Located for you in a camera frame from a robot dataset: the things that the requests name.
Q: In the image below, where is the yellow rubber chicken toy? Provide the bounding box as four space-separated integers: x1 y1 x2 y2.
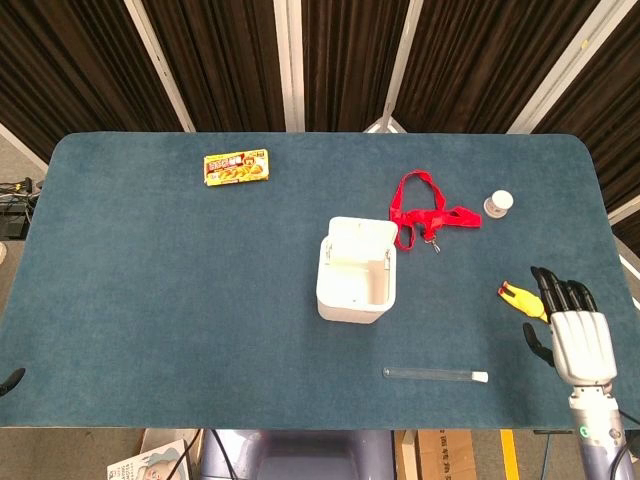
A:
496 282 550 325

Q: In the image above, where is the purple robot base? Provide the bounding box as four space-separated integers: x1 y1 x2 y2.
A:
198 428 397 480

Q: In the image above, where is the small white bottle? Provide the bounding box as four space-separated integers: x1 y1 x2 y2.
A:
482 189 515 219

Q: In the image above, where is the yellow snack box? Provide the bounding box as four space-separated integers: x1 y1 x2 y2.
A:
203 148 271 188

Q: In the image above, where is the brown cardboard box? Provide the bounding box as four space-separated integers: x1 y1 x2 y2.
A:
394 428 479 480

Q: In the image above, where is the clear test tube white cap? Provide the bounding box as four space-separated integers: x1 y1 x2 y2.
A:
382 367 489 385

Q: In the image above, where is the white tripod stand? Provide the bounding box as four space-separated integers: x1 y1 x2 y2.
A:
362 97 409 134

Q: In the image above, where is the white square plastic box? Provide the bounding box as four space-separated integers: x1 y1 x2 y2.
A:
316 215 400 325

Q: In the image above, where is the blue table mat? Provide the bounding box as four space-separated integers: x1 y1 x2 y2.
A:
0 130 640 430

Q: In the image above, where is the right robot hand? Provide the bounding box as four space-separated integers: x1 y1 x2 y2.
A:
522 266 619 387

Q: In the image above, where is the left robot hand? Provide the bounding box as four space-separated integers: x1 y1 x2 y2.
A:
0 367 26 397

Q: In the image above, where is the red lanyard strap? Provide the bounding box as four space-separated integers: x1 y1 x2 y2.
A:
389 170 484 255

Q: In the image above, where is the black cable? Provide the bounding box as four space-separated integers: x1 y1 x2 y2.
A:
174 428 239 480

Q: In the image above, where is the printed paper box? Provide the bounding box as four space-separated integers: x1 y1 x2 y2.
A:
106 428 199 480

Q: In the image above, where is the black device with cables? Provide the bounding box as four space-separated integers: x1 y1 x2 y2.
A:
0 177 46 240

